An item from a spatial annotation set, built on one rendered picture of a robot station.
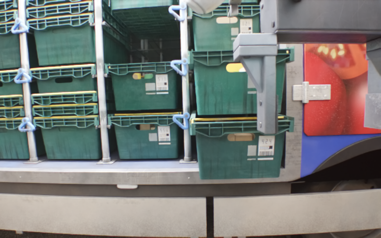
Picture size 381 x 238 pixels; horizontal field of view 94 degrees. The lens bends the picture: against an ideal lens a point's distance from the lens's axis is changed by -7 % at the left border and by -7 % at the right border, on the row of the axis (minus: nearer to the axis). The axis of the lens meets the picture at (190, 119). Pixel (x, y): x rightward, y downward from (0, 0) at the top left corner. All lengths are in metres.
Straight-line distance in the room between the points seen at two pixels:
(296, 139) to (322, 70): 0.33
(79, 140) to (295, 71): 1.17
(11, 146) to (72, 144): 0.41
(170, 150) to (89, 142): 0.46
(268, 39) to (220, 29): 0.89
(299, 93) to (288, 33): 0.74
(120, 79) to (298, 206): 1.10
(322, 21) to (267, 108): 0.10
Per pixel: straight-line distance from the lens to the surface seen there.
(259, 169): 0.85
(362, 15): 0.26
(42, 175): 1.21
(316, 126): 1.02
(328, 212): 1.20
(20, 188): 1.36
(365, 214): 1.32
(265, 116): 0.21
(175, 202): 0.99
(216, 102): 0.77
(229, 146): 0.78
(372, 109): 0.30
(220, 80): 0.76
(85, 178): 1.08
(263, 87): 0.22
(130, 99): 1.09
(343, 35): 0.27
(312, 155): 1.04
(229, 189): 0.98
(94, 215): 1.15
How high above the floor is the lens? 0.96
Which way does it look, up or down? 5 degrees down
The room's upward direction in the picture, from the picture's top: 2 degrees counter-clockwise
